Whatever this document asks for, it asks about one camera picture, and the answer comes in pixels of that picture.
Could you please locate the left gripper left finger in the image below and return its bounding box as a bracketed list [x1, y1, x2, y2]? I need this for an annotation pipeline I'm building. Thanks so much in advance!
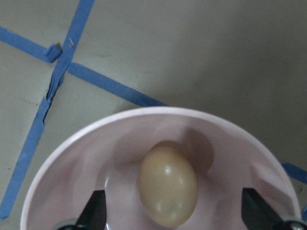
[58, 190, 106, 230]

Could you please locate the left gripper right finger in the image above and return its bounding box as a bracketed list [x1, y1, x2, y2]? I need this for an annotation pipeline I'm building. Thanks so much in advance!
[241, 188, 307, 230]

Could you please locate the brown egg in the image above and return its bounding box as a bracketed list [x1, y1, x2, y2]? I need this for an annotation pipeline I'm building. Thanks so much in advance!
[138, 146, 198, 228]

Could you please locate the pink plastic bowl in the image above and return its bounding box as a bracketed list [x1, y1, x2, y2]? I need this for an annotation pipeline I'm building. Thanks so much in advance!
[20, 107, 300, 230]

